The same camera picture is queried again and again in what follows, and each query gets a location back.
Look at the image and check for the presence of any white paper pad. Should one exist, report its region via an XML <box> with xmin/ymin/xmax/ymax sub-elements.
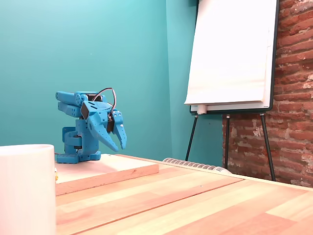
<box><xmin>183</xmin><ymin>0</ymin><xmax>274</xmax><ymax>106</ymax></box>

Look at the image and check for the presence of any white ceramic mug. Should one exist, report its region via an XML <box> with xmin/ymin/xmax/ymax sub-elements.
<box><xmin>0</xmin><ymin>144</ymin><xmax>57</xmax><ymax>235</ymax></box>

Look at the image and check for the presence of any red black gripper servo wire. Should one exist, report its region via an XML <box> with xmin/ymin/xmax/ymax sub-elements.
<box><xmin>93</xmin><ymin>87</ymin><xmax>117</xmax><ymax>118</ymax></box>

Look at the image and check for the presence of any white radiator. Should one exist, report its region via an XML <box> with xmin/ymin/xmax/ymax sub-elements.
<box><xmin>162</xmin><ymin>157</ymin><xmax>232</xmax><ymax>175</ymax></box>

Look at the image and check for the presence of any flipchart easel dark frame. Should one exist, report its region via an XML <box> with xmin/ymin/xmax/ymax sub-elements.
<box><xmin>185</xmin><ymin>0</ymin><xmax>281</xmax><ymax>182</ymax></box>

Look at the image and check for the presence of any light wooden board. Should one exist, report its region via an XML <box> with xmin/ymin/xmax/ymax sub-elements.
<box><xmin>54</xmin><ymin>153</ymin><xmax>160</xmax><ymax>196</ymax></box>

